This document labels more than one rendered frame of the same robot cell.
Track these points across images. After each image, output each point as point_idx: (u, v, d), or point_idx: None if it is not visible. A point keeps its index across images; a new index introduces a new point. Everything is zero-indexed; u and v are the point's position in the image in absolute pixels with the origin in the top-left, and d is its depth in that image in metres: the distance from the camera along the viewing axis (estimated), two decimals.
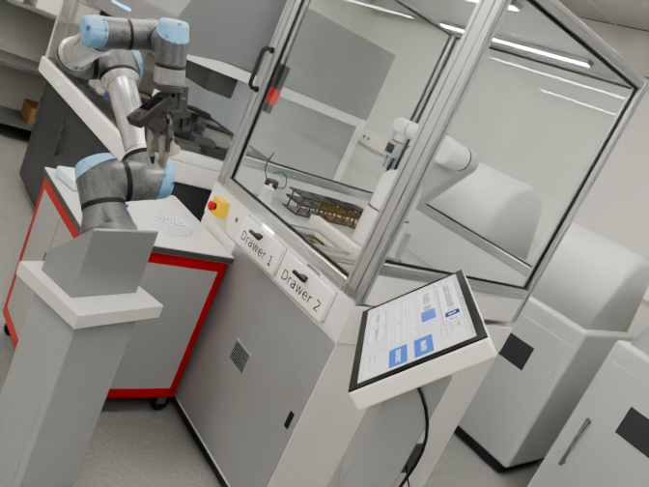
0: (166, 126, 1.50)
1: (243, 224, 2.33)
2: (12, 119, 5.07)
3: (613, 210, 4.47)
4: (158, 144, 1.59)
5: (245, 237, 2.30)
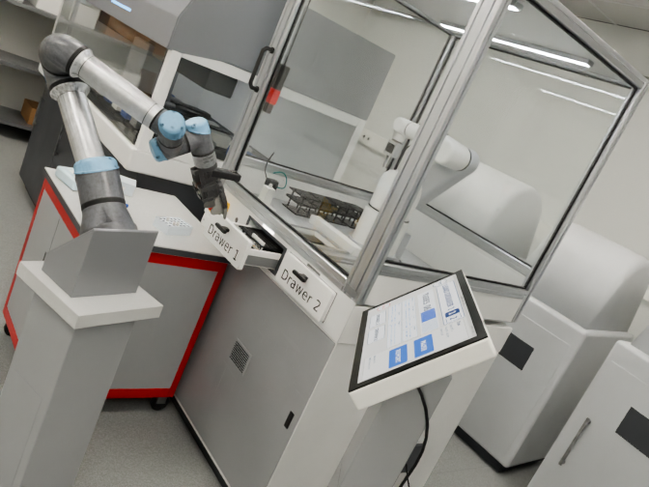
0: None
1: (211, 217, 2.23)
2: (12, 119, 5.07)
3: (613, 210, 4.47)
4: (217, 210, 2.04)
5: (212, 230, 2.21)
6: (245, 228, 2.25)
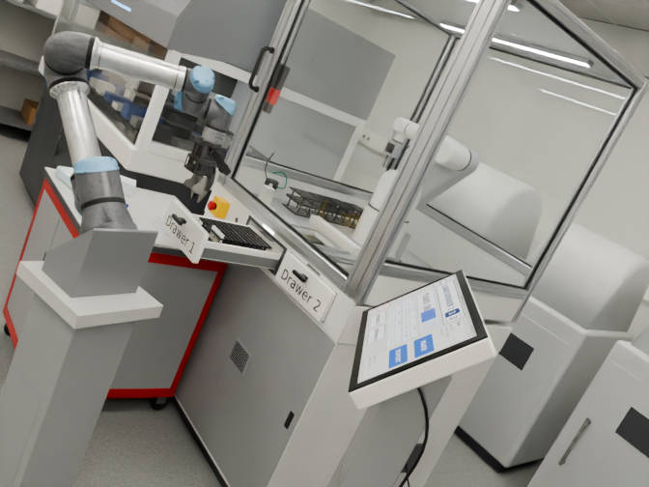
0: None
1: (169, 209, 2.12)
2: (12, 119, 5.07)
3: (613, 210, 4.47)
4: (198, 188, 2.04)
5: (170, 222, 2.09)
6: (206, 220, 2.14)
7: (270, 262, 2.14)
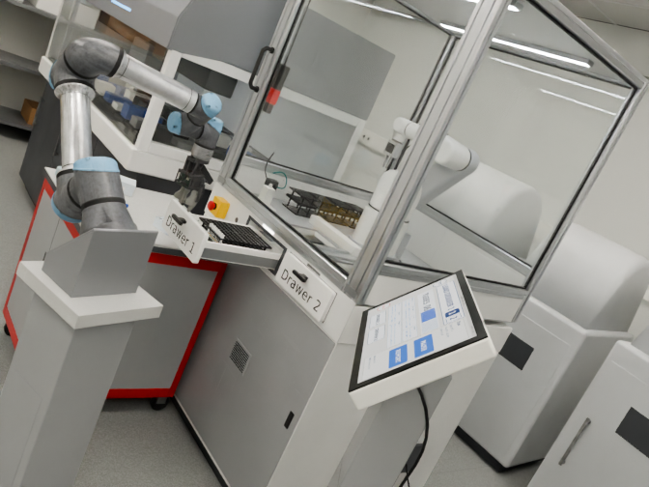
0: None
1: (169, 209, 2.12)
2: (12, 119, 5.07)
3: (613, 210, 4.47)
4: (189, 201, 2.21)
5: (170, 222, 2.09)
6: (206, 220, 2.14)
7: (270, 262, 2.14)
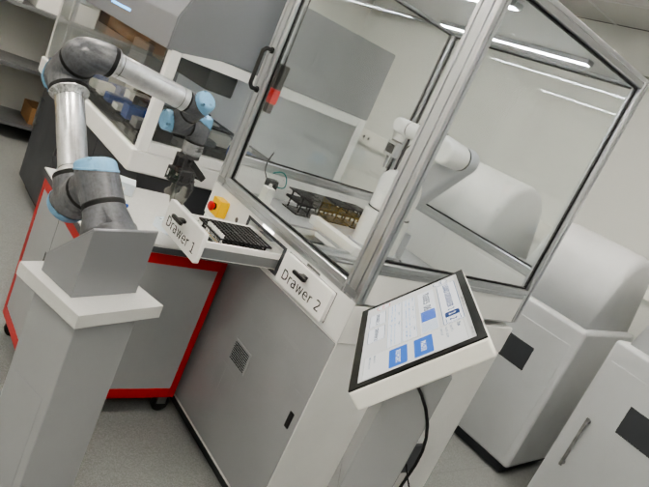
0: None
1: (169, 209, 2.12)
2: (12, 119, 5.07)
3: (613, 210, 4.47)
4: (179, 197, 2.23)
5: (170, 222, 2.09)
6: (206, 220, 2.14)
7: (270, 262, 2.14)
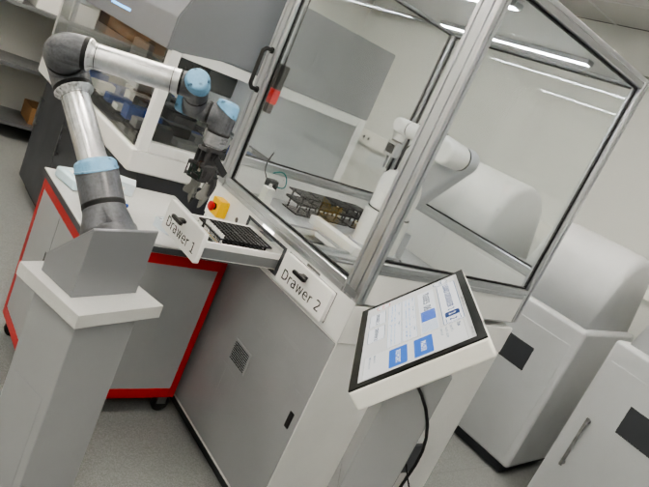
0: None
1: (169, 209, 2.12)
2: (12, 119, 5.07)
3: (613, 210, 4.47)
4: (200, 195, 1.98)
5: (170, 222, 2.09)
6: (206, 220, 2.14)
7: (270, 262, 2.14)
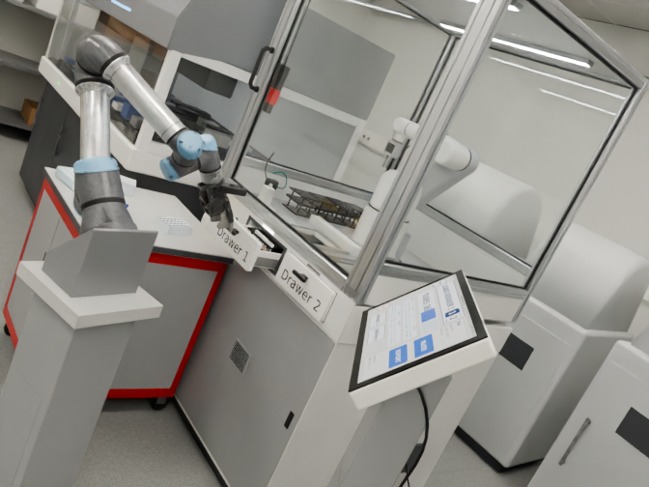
0: None
1: None
2: (12, 119, 5.07)
3: (613, 210, 4.47)
4: (223, 224, 2.08)
5: (221, 232, 2.23)
6: (254, 230, 2.28)
7: None
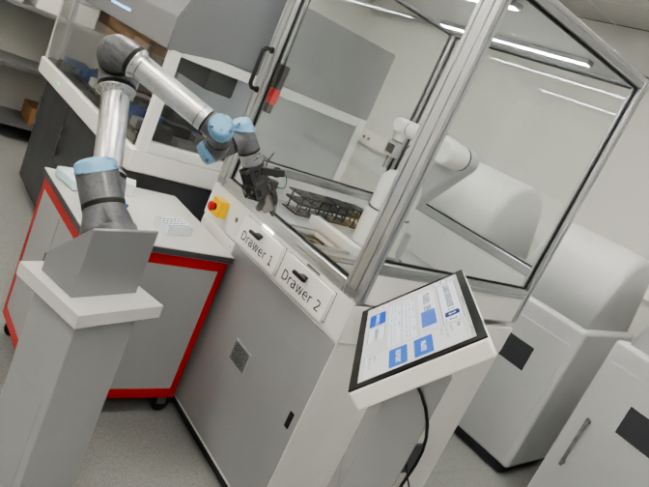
0: None
1: (243, 224, 2.33)
2: (12, 119, 5.07)
3: (613, 210, 4.47)
4: (268, 208, 2.06)
5: (245, 237, 2.30)
6: None
7: None
